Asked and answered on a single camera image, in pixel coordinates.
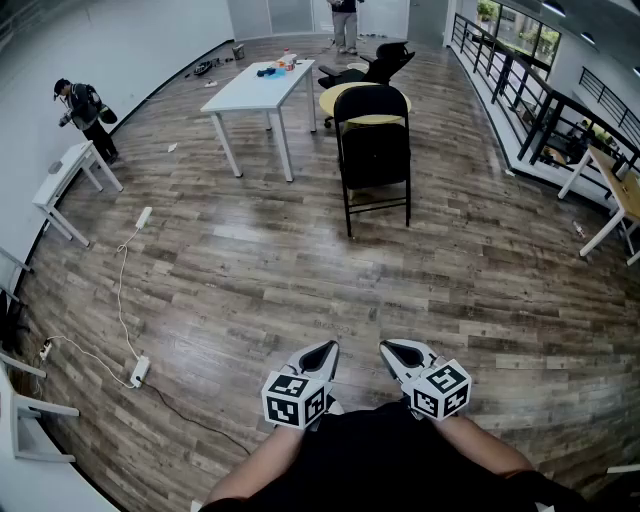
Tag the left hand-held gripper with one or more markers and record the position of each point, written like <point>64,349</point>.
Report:
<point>292,405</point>

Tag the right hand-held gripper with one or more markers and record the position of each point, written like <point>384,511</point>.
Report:
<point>442,392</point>

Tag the black folding chair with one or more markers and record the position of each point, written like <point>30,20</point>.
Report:
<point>372,160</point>

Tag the person's right forearm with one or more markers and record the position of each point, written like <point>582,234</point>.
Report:
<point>485,445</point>

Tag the person's left forearm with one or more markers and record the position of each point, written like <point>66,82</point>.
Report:
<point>260,460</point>

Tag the black office chair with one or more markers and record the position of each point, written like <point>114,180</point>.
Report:
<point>390,65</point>

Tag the person's left white shoe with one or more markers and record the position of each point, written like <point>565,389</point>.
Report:
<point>336,406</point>

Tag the person's black clothing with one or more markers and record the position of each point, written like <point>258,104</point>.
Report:
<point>390,465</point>

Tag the white power strip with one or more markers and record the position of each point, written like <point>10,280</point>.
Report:
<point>140,371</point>
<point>144,217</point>

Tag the red white snack packet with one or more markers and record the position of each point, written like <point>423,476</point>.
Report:
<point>579,230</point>

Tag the long white table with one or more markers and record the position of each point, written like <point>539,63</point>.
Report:
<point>625,469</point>

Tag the round yellow wooden table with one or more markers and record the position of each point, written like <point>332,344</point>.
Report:
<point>327,102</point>

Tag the black metal railing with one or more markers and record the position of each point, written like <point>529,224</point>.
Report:
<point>537,125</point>
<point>610,87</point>

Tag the white plug adapter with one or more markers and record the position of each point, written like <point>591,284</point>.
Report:
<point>46,348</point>

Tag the wooden top white desk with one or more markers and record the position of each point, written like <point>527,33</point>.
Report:
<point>620,185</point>

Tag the white rectangular table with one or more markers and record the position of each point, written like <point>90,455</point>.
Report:
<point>260,90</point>

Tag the dark metal kettle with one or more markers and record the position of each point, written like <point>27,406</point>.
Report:
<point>620,166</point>

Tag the blue cloth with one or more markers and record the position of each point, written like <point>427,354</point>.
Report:
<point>270,72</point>

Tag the cream round bucket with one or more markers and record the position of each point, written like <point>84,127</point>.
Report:
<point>357,66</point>

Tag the small orange packet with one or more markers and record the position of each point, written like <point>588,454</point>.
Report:
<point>287,61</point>

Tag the small white desk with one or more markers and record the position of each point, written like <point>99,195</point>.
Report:
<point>65,170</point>

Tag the small grey bucket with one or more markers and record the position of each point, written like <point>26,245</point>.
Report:
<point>239,51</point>

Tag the small grey box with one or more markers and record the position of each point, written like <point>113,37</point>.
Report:
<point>55,167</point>

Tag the grey door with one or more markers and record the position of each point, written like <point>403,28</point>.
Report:
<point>427,22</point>

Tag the frosted glass partition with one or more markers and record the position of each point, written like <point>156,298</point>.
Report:
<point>290,15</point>

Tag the large glass window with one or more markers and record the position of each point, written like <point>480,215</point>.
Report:
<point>525,30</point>

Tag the white frame table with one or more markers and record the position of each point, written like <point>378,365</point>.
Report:
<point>45,410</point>

